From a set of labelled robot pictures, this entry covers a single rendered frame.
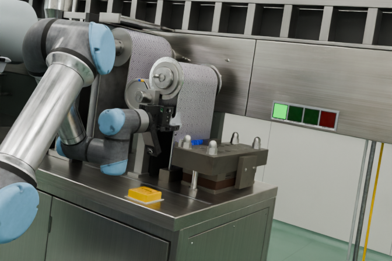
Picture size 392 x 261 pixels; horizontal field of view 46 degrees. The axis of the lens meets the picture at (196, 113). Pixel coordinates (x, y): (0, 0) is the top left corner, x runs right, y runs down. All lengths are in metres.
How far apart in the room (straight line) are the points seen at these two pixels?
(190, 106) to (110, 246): 0.55
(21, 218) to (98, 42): 0.41
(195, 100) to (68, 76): 0.72
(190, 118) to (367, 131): 0.60
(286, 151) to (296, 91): 2.58
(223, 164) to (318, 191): 2.74
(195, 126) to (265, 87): 0.31
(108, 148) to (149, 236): 0.28
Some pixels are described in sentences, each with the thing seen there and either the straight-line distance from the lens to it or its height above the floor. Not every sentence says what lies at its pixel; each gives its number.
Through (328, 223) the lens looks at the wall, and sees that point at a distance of 4.25.
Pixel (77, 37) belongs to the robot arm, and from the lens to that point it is 1.09.
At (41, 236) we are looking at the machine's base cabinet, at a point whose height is 0.67.
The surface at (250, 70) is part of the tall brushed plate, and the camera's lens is 1.82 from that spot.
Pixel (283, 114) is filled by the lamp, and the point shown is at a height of 1.17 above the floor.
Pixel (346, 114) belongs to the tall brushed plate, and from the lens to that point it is 1.68.
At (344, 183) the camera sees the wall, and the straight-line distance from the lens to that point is 4.14.
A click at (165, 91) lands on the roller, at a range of 1.61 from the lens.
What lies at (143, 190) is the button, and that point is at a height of 0.92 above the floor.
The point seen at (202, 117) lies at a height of 1.12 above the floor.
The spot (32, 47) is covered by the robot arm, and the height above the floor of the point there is 1.29.
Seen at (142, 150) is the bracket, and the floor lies 0.99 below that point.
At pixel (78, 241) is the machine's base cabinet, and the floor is 0.71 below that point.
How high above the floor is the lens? 1.29
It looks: 5 degrees down
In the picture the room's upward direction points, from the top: 8 degrees clockwise
